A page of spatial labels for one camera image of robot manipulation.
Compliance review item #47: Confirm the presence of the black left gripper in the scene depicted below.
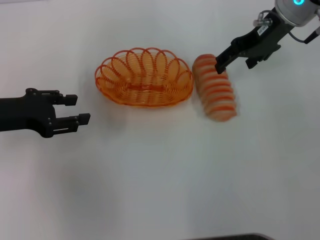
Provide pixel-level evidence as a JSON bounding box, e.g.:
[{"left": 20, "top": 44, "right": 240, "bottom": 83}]
[{"left": 0, "top": 87, "right": 91, "bottom": 139}]

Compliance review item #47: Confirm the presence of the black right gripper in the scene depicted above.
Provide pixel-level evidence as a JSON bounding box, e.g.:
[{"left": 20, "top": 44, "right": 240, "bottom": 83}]
[{"left": 214, "top": 13, "right": 295, "bottom": 75}]

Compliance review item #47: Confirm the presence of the orange striped bread loaf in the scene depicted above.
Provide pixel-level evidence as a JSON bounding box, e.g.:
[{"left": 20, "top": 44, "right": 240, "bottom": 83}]
[{"left": 191, "top": 53, "right": 238, "bottom": 123}]

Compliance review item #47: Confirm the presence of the orange woven wire basket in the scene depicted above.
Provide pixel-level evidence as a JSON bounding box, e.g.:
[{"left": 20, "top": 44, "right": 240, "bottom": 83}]
[{"left": 94, "top": 47, "right": 194, "bottom": 108}]

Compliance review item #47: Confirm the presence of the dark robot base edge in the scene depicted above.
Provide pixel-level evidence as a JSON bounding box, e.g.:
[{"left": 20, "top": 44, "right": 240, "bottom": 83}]
[{"left": 192, "top": 233, "right": 274, "bottom": 240}]

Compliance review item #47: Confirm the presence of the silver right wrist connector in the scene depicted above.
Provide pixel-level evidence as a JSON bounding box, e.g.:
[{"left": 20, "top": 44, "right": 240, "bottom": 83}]
[{"left": 253, "top": 10, "right": 275, "bottom": 27}]

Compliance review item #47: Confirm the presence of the grey right wrist cable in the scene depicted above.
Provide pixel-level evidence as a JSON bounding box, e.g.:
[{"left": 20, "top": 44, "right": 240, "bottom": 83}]
[{"left": 289, "top": 24, "right": 320, "bottom": 45}]

